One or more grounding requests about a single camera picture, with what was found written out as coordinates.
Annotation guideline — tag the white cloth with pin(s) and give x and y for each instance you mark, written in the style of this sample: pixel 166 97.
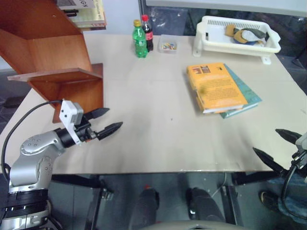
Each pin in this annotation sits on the white cloth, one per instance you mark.
pixel 248 36

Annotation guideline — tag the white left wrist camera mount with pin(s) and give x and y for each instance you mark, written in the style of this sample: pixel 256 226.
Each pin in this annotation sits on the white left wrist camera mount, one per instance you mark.
pixel 66 112

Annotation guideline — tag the cola bottle red cap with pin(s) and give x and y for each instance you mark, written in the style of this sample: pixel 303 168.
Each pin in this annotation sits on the cola bottle red cap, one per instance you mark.
pixel 148 31

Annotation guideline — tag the mustard yellow cloth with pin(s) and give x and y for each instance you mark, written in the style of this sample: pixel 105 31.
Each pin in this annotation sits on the mustard yellow cloth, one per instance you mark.
pixel 231 31

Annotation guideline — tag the teal book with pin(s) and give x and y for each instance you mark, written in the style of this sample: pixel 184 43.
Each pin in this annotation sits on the teal book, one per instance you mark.
pixel 249 92

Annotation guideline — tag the white plastic basket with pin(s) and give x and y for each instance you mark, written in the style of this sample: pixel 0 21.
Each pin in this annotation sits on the white plastic basket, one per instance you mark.
pixel 216 36

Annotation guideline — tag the brown wooden bookshelf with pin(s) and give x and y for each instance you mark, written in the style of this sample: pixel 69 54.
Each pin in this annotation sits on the brown wooden bookshelf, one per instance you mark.
pixel 48 48

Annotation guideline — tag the person's dark shoe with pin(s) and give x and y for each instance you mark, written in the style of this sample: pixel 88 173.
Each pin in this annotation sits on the person's dark shoe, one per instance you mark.
pixel 268 201

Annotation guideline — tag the grey robot torso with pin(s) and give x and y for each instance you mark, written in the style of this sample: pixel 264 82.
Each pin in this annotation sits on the grey robot torso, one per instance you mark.
pixel 192 225

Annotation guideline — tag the orange book with text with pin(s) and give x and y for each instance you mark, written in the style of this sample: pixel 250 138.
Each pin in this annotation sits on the orange book with text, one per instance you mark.
pixel 216 86

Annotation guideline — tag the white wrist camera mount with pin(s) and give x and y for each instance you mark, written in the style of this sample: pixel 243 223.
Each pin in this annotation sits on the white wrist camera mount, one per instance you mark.
pixel 302 142
pixel 66 112

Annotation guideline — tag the dark rounded robot foot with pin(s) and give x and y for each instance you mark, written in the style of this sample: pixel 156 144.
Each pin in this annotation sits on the dark rounded robot foot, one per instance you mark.
pixel 148 206
pixel 204 206

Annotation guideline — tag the blue cloth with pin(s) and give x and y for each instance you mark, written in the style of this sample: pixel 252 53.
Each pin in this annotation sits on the blue cloth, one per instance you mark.
pixel 251 43

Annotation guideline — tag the person's blue jeans leg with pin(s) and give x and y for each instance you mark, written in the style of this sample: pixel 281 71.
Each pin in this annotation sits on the person's blue jeans leg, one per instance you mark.
pixel 295 191

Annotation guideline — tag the green plastic bottle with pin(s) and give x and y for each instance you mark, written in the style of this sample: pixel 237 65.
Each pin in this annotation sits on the green plastic bottle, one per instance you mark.
pixel 140 40

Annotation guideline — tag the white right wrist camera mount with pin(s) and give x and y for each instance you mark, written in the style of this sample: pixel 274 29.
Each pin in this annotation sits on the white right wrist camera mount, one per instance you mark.
pixel 302 142

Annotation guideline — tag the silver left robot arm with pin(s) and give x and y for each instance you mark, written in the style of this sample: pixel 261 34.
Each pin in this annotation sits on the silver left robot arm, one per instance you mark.
pixel 28 146

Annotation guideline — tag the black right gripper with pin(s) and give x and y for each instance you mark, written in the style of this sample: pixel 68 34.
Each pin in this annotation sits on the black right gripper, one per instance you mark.
pixel 301 160

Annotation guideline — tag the white board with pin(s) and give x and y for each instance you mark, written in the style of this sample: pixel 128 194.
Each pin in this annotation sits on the white board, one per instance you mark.
pixel 225 3

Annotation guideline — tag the clear box of colourful pins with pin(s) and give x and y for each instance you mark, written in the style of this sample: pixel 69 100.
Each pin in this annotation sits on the clear box of colourful pins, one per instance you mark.
pixel 168 44

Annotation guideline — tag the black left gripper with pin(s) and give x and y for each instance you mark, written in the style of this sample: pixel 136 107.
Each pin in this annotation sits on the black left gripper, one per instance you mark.
pixel 84 131

